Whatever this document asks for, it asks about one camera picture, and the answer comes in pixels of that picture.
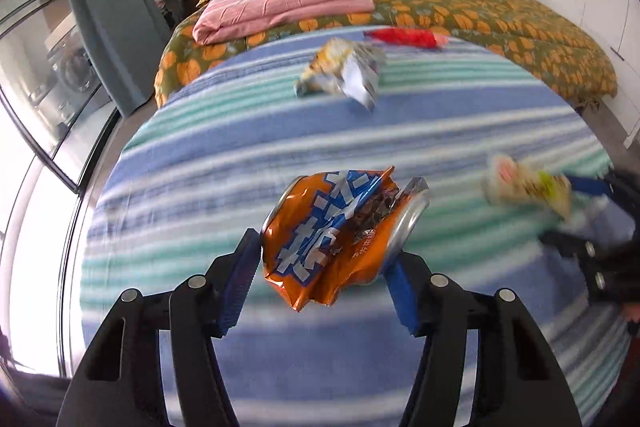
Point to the crumpled yellow white snack bag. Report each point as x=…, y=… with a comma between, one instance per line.
x=345, y=72

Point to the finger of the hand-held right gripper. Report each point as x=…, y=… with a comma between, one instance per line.
x=565, y=242
x=590, y=186

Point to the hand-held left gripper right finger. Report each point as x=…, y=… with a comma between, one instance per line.
x=402, y=297

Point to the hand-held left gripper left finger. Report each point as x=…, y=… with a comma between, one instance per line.
x=240, y=282

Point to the washing machine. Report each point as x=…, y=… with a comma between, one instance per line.
x=70, y=62

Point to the blue green striped blanket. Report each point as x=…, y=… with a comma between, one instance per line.
x=250, y=147

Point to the glass sliding door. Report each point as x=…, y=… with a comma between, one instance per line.
x=30, y=107

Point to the crushed orange can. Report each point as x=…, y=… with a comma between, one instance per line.
x=325, y=247

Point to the pink folded cloth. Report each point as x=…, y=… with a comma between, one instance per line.
x=280, y=4

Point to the pumpkin print quilt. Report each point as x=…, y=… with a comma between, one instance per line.
x=500, y=22

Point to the grey blue curtain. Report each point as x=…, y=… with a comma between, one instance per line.
x=105, y=7

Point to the red sausage packet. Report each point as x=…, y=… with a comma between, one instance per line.
x=405, y=37

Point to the pale yellow green snack packet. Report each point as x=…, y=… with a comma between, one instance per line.
x=525, y=187

